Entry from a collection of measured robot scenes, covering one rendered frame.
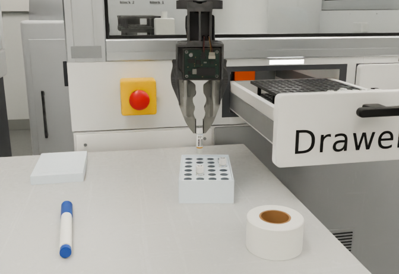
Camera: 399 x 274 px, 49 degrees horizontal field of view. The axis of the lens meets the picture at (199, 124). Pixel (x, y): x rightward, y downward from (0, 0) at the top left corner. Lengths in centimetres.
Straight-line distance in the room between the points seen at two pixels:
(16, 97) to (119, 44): 340
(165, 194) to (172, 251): 18
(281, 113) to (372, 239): 67
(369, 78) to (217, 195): 53
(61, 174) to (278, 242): 41
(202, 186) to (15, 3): 361
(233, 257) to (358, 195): 67
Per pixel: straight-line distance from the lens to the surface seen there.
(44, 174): 80
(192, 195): 68
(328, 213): 116
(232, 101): 96
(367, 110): 67
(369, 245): 126
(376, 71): 109
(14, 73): 426
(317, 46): 103
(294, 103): 65
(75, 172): 79
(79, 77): 94
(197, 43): 65
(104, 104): 95
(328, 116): 68
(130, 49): 93
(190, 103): 72
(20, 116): 433
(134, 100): 87
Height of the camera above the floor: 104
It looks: 14 degrees down
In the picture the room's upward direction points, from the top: straight up
